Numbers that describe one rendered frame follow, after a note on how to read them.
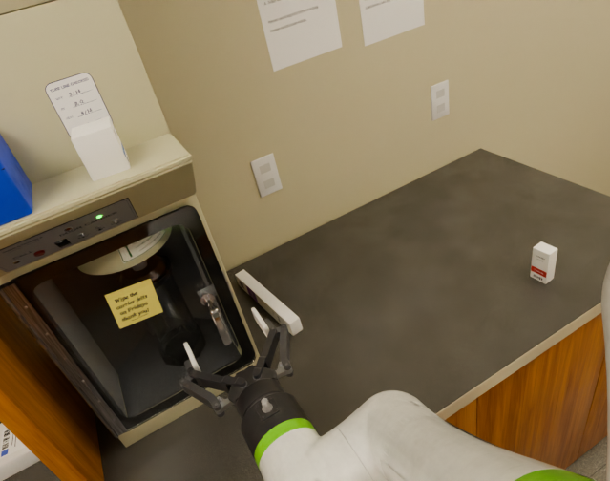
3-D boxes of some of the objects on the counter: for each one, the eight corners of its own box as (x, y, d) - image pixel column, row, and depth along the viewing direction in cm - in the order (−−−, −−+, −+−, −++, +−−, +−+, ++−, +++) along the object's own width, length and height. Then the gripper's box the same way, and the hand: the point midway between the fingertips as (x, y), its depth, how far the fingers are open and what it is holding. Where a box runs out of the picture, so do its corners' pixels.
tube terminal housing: (108, 367, 112) (-124, 41, 68) (228, 306, 121) (92, -17, 77) (124, 448, 93) (-183, 65, 49) (265, 368, 102) (113, -16, 58)
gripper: (333, 356, 70) (275, 284, 87) (181, 445, 63) (149, 348, 80) (341, 386, 75) (284, 312, 91) (199, 472, 67) (165, 375, 84)
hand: (223, 333), depth 85 cm, fingers open, 13 cm apart
